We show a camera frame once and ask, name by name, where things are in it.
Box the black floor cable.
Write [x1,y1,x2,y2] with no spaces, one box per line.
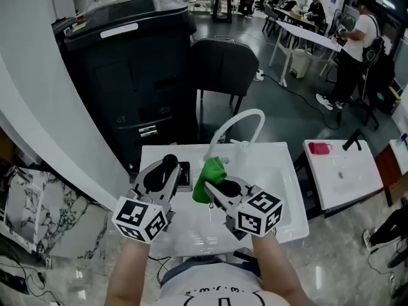
[263,73,342,131]

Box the white arched faucet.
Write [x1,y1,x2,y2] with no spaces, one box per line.
[203,108,266,163]

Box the large black printer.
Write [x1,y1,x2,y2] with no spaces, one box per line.
[52,0,199,175]

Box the black high stool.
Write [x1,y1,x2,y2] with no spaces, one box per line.
[212,0,234,25]

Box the white table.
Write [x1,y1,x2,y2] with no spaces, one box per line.
[268,20,344,87]

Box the person's left forearm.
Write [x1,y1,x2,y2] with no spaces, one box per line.
[104,236,151,306]

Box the dark rectangular tray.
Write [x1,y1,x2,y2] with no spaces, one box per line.
[177,161,194,193]

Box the white sink with black faucet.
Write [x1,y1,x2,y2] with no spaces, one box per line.
[302,138,385,212]

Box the white waste bin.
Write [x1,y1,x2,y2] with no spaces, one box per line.
[289,50,315,80]

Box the green cloth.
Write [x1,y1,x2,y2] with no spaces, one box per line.
[192,156,228,205]

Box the white sink basin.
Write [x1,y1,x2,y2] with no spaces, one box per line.
[139,141,310,258]

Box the marble slab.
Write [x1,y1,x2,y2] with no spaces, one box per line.
[4,166,110,261]

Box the black fabric chair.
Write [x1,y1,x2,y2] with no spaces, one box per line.
[190,38,261,142]

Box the person's white shirt torso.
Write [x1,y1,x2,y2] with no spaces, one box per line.
[157,255,293,306]

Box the thin black cable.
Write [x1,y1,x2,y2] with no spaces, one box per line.
[147,254,173,287]

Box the dark phone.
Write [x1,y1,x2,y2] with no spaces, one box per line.
[0,268,27,295]

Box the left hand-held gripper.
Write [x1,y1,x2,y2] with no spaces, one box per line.
[112,159,184,244]

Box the black office chair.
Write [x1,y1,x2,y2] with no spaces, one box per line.
[238,0,256,17]

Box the black faucet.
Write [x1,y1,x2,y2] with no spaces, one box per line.
[342,128,365,152]

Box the person's right forearm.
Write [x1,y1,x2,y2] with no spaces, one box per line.
[251,229,316,306]

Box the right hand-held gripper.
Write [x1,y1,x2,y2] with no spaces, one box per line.
[203,177,284,241]

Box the brown wooden cabinet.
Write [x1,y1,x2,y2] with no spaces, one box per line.
[374,145,408,207]

